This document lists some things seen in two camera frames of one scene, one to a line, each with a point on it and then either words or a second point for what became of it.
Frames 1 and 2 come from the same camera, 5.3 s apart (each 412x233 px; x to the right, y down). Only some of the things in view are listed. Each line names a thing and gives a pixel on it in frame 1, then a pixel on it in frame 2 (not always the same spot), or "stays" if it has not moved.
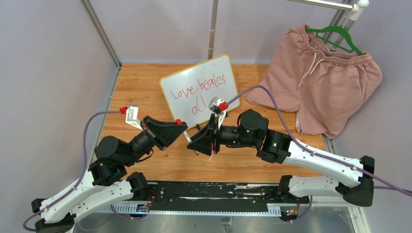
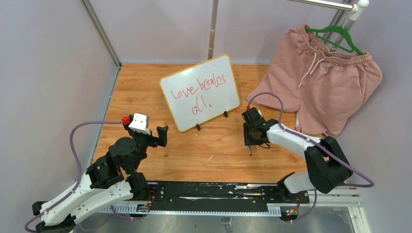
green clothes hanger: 338,28 stays
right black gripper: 203,143 to 249,141
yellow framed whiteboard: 187,93 stays
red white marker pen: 189,140 to 249,150
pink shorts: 327,91 stays
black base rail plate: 211,198 stays
